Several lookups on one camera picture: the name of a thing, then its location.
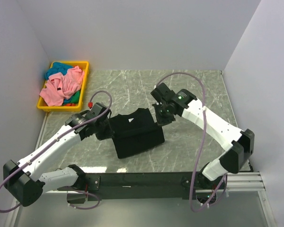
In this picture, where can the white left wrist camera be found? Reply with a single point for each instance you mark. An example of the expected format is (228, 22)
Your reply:
(91, 104)

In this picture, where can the teal blue t shirt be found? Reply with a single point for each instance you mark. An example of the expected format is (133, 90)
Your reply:
(57, 67)

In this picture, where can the aluminium extrusion rail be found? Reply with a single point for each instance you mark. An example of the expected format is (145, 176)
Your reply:
(245, 182)

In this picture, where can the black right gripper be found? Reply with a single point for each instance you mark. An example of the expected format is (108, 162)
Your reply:
(161, 121)

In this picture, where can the black t shirt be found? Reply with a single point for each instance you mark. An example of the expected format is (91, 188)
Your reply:
(135, 133)

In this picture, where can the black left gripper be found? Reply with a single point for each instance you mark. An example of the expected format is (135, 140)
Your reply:
(108, 134)

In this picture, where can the pink t shirt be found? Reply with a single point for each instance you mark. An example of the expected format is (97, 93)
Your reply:
(60, 87)

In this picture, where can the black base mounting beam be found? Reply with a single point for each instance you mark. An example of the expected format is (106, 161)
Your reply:
(137, 185)

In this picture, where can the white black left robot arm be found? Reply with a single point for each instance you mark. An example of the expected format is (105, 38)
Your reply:
(28, 178)

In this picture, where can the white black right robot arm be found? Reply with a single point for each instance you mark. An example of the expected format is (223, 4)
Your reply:
(237, 144)

